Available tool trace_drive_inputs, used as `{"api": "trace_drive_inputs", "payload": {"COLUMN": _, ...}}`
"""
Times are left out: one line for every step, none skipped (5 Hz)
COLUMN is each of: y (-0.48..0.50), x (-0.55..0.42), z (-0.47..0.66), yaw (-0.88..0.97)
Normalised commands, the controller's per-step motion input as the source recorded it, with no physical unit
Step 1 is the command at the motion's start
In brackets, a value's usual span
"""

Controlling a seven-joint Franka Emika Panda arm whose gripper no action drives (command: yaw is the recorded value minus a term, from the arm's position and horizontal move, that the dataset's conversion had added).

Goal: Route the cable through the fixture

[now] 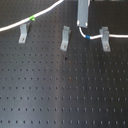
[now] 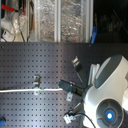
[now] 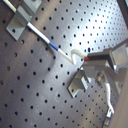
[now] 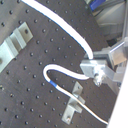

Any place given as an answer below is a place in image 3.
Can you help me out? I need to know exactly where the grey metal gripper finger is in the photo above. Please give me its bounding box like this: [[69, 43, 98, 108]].
[[82, 48, 128, 78]]

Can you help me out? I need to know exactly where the white cable with blue band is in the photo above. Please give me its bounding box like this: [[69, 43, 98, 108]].
[[5, 0, 75, 63]]

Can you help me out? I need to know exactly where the grey cable clip centre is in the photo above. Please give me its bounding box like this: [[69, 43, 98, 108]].
[[68, 70, 91, 97]]

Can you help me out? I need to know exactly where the grey cable clip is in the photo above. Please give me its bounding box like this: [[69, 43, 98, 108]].
[[24, 0, 42, 9], [68, 70, 91, 97], [6, 6, 33, 40]]

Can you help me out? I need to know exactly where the white wire with connector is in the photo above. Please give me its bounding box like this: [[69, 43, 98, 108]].
[[104, 83, 115, 118]]

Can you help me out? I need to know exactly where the grey cable clip top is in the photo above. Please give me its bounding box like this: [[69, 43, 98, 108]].
[[24, 0, 42, 9]]

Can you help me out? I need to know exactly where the grey cable clip upper left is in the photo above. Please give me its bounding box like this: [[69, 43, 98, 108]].
[[6, 6, 33, 40]]

